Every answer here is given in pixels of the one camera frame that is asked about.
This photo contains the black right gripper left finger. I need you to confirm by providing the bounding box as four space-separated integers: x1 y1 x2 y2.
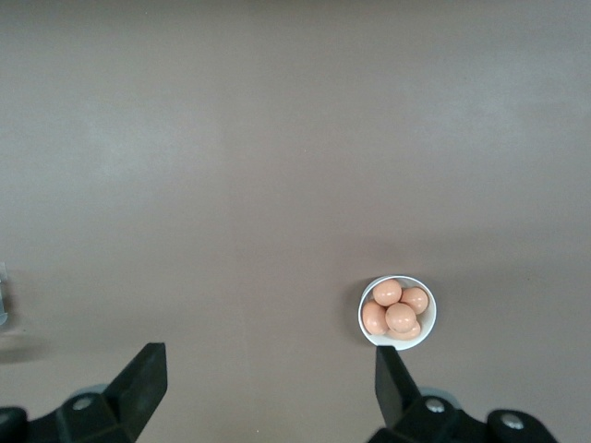
0 341 167 443

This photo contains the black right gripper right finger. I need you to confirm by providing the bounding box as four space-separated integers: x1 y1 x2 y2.
368 345 560 443

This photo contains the brown egg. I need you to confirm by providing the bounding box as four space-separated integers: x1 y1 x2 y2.
386 319 422 341
384 302 417 333
399 286 429 315
361 299 389 337
372 278 404 307

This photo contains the clear plastic egg carton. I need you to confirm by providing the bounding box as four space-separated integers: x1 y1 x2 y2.
0 261 9 329

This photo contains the white round bowl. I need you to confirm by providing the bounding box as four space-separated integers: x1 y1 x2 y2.
357 275 438 352

